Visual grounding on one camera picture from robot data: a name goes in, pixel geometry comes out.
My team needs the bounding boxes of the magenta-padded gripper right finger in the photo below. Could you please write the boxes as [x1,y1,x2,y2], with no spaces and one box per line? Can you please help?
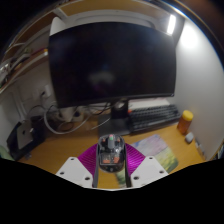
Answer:
[123,142,169,188]

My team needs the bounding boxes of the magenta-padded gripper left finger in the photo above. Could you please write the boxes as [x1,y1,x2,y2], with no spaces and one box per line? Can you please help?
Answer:
[55,143,100,189]

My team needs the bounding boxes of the transparent computer mouse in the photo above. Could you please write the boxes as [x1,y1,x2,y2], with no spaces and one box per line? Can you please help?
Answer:
[97,133,126,174]

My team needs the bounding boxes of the cherry blossom print mouse pad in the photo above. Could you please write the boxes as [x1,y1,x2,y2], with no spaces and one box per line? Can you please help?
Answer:
[114,134,180,188]

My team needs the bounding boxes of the white earbuds case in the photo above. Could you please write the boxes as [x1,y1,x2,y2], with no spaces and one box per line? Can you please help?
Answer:
[184,131,195,144]

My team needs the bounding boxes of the black keyboard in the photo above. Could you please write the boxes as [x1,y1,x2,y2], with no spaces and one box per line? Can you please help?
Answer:
[127,104,183,133]

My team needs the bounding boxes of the silver pen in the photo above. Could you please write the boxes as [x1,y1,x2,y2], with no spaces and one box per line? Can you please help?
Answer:
[194,139,206,158]

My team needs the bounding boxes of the white power strip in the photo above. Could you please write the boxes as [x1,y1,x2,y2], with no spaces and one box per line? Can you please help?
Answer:
[56,107,84,123]

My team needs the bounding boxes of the orange jar with yellow lid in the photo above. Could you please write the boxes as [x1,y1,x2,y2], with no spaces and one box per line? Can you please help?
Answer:
[176,110,195,136]

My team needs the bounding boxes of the pale green rounded object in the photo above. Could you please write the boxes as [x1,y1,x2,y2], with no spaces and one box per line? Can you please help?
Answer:
[0,144,14,162]

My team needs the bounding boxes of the black computer monitor with stand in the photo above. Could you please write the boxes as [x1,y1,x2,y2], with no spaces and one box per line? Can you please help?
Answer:
[48,21,178,138]

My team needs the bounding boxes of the wooden shelf unit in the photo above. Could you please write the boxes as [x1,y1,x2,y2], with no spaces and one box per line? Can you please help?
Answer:
[0,9,64,94]

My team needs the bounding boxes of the bright lamp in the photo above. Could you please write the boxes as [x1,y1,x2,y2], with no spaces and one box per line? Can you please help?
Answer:
[166,13,178,36]

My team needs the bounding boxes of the white wall socket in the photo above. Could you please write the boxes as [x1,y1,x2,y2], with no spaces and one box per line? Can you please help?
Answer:
[39,84,54,100]

